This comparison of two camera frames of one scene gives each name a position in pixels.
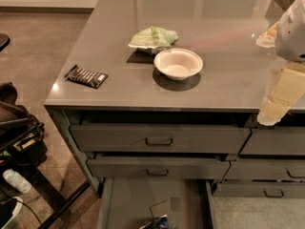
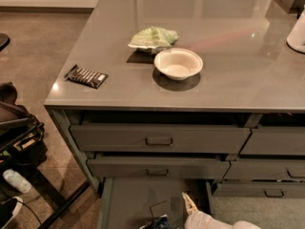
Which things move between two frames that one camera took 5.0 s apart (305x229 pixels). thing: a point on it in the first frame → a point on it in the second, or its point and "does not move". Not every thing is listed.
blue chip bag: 158,222 does not move
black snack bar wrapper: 85,76 does not move
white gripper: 292,32 → 200,220
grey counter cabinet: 169,85 does not move
